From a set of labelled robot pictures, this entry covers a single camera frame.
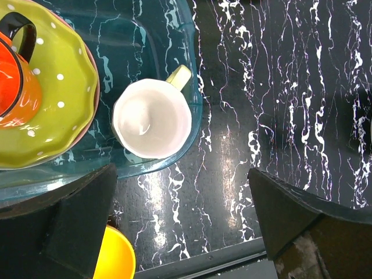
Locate green polka dot plate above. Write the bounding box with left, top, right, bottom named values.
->
left=1, top=1, right=99, bottom=170

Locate pink plate under green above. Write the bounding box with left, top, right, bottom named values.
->
left=38, top=12, right=99, bottom=156

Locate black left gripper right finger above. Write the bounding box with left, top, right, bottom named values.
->
left=248, top=169, right=371, bottom=278

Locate yellow orange plastic bowl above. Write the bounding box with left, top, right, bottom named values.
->
left=93, top=225, right=136, bottom=279

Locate orange mug black handle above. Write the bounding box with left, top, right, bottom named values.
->
left=1, top=12, right=42, bottom=129

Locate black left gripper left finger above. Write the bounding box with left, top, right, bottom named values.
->
left=1, top=164, right=117, bottom=278

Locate pale yellow white mug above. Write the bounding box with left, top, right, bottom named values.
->
left=112, top=65, right=192, bottom=159

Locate teal transparent plastic bin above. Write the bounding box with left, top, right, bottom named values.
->
left=1, top=1, right=203, bottom=202

